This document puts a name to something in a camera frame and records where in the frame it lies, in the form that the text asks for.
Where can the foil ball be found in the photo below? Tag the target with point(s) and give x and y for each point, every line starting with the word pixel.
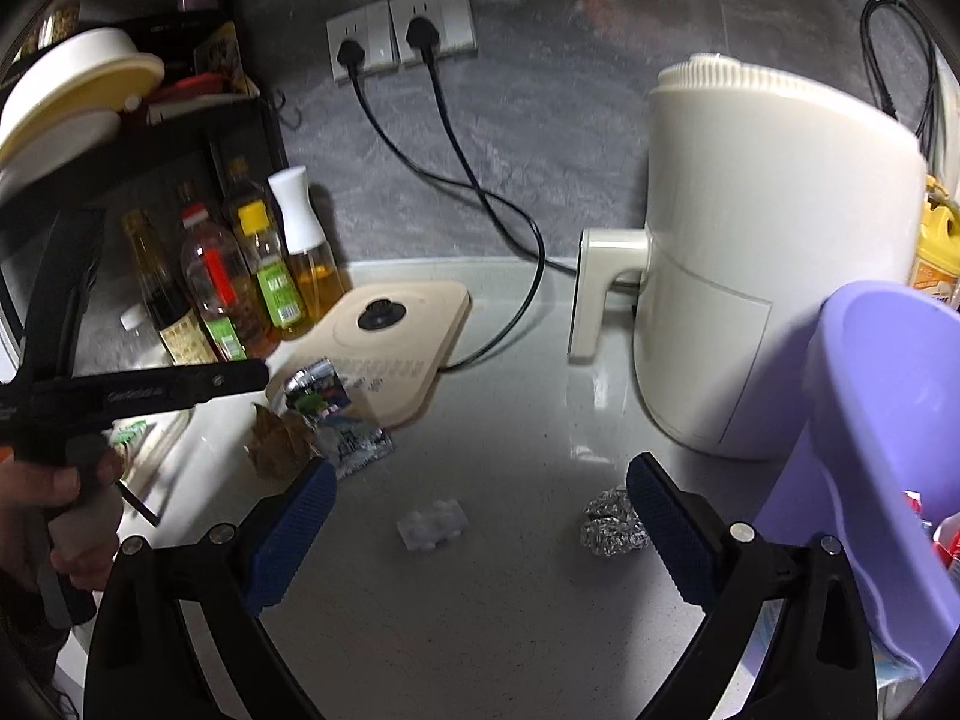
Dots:
pixel 611 525

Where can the cream induction cooker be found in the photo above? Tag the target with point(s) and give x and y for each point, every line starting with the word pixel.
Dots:
pixel 420 330

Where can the clear plastic wrapper piece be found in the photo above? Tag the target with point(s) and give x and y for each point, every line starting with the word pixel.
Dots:
pixel 431 525

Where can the white bottle with green label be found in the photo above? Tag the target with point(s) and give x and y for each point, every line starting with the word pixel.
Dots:
pixel 131 441

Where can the red and white wrapper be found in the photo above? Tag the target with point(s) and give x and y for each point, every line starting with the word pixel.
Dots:
pixel 937 532

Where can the person's left hand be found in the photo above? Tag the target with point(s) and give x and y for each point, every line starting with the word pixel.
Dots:
pixel 45 487

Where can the white-topped oil sprayer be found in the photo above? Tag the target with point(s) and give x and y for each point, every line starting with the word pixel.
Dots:
pixel 304 217

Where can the white printed packet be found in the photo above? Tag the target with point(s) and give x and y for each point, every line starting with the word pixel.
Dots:
pixel 360 446

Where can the small clear white-capped bottle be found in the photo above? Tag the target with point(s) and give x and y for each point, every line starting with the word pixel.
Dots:
pixel 139 326

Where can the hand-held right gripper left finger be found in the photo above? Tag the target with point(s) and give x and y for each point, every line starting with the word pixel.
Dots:
pixel 292 540

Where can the brown-capped bottle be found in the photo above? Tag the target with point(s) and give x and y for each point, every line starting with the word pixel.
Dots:
pixel 240 180

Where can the cream plastic basin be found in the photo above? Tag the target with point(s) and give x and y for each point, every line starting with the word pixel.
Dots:
pixel 82 60

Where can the dark glass bottle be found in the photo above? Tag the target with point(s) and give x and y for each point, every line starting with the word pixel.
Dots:
pixel 189 195

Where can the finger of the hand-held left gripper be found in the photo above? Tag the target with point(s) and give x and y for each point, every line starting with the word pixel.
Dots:
pixel 64 292
pixel 202 386

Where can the black metal hook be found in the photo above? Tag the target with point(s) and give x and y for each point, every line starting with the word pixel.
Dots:
pixel 289 116

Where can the yellow plastic bottle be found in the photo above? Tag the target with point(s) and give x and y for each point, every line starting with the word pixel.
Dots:
pixel 937 255

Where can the grey wall socket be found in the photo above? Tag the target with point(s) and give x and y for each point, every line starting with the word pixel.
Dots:
pixel 450 15
pixel 375 34

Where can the brown paper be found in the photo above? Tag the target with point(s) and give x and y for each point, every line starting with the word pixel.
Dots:
pixel 281 446

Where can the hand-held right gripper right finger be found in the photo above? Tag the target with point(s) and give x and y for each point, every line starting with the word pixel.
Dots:
pixel 671 532

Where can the black metal kitchen rack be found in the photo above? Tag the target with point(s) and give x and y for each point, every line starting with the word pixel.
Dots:
pixel 225 127

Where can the yellow-capped green-labelled bottle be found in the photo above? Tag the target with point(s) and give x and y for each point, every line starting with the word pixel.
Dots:
pixel 274 285

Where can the cream air fryer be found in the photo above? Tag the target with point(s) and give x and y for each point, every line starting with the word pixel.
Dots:
pixel 750 240

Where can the silver green-printed snack wrapper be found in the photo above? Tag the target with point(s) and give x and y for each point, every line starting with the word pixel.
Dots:
pixel 319 390

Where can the dark soy sauce bottle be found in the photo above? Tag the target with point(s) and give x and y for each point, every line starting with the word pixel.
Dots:
pixel 169 307

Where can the purple plastic bucket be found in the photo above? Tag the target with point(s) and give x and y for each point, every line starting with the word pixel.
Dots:
pixel 862 390

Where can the red-capped oil bottle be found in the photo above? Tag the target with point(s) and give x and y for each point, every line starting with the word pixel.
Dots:
pixel 221 292

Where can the printed seasoning box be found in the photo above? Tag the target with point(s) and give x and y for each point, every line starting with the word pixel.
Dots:
pixel 221 52

